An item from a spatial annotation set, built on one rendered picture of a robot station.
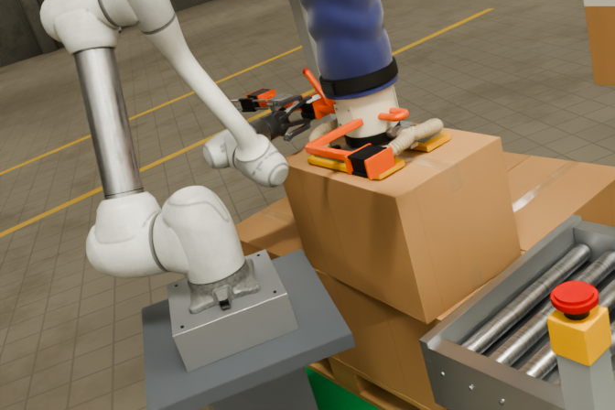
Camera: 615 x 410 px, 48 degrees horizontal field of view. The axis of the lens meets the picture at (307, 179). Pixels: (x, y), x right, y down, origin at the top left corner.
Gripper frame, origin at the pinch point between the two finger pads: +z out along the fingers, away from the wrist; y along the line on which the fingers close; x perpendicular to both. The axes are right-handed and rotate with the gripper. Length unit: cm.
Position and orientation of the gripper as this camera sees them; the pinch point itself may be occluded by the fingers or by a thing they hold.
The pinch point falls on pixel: (314, 105)
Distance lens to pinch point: 226.8
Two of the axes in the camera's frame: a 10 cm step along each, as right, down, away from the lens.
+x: 5.8, 1.6, -8.0
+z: 7.7, -4.2, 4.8
